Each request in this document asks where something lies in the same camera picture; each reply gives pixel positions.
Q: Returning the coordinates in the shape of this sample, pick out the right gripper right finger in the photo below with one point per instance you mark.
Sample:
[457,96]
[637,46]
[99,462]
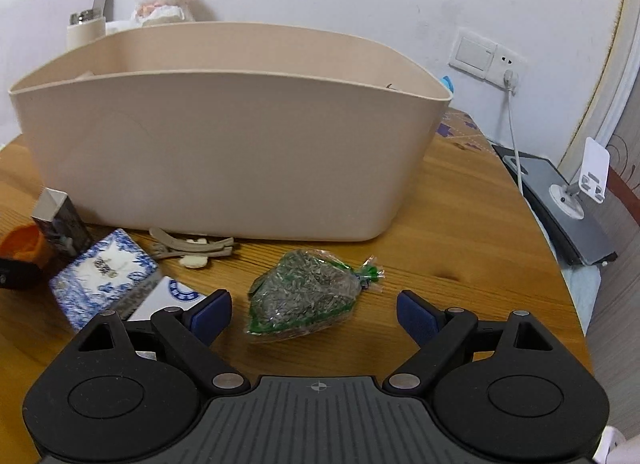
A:
[497,390]

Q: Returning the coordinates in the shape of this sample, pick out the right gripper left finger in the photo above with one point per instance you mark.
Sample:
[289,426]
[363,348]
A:
[122,390]

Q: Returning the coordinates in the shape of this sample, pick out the white box blue emblem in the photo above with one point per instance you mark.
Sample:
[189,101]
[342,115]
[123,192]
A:
[167,293]

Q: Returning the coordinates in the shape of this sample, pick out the blue white tissue pack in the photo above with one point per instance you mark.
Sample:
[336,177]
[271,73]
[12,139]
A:
[115,273]

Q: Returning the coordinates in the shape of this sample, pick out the black box gold character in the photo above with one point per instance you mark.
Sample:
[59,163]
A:
[16,275]

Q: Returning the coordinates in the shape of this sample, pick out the silver-topped small carton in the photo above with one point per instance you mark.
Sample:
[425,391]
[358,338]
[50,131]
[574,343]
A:
[58,220]

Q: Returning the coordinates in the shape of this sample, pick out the green seed packet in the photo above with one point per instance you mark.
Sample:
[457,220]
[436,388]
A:
[307,291]

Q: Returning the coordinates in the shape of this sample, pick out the beige hair clip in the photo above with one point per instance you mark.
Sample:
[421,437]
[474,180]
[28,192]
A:
[193,254]

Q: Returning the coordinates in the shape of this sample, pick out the grey laptop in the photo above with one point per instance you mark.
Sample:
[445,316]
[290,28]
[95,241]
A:
[579,242]

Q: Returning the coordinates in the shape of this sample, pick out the white phone stand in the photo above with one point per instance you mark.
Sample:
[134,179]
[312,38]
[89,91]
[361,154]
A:
[591,182]

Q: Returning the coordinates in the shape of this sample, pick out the beige plastic storage basket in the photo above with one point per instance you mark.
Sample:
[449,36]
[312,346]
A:
[253,130]

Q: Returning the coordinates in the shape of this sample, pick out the blue toy figure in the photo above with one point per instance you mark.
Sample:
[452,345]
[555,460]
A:
[448,83]

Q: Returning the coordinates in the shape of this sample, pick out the white thermos bottle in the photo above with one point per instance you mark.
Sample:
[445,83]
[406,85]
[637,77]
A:
[84,27]

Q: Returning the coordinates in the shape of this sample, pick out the white wall switch socket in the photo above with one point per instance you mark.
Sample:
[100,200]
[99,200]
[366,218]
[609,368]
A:
[486,60]

